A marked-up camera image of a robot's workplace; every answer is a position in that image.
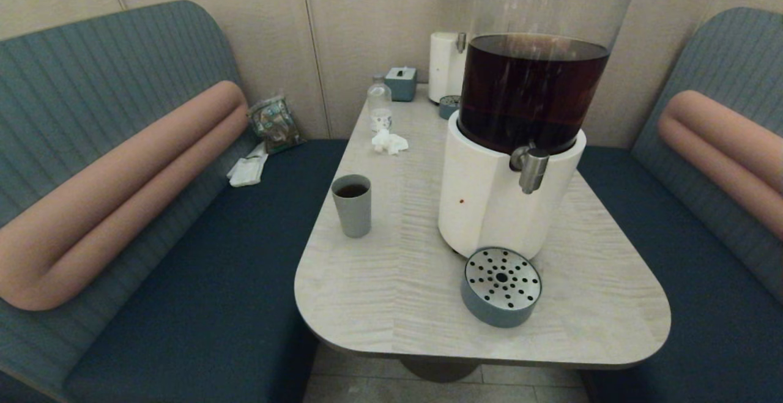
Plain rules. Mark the grey plastic cup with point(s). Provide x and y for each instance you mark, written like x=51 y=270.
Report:
x=353 y=216

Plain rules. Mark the silver metal dispenser tap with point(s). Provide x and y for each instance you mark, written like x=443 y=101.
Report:
x=461 y=42
x=533 y=170

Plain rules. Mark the crumpled white tissue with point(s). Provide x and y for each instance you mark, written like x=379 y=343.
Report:
x=388 y=142

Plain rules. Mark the clear plastic bottle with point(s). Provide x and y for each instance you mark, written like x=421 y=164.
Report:
x=379 y=100

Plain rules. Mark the round blue perforated drip tray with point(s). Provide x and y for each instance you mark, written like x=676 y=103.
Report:
x=498 y=305
x=448 y=109

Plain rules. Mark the large dispenser with dark tea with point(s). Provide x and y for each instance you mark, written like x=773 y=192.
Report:
x=483 y=201

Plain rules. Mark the blue-grey tissue box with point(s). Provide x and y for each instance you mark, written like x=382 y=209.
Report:
x=400 y=86

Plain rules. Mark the white dispenser with clear tank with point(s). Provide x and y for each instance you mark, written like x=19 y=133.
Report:
x=443 y=66

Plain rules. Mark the clear snack bag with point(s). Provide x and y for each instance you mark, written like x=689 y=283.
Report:
x=275 y=125

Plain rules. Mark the white paper napkins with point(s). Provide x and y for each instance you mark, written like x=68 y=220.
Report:
x=248 y=172

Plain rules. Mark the dark blue bench seat cushion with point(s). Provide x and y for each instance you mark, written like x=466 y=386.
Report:
x=214 y=280
x=703 y=329

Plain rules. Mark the pink bolster cushion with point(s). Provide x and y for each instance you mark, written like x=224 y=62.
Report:
x=722 y=140
x=122 y=183

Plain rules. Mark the teal ribbed bench backrest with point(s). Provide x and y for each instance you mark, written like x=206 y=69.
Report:
x=734 y=54
x=92 y=66

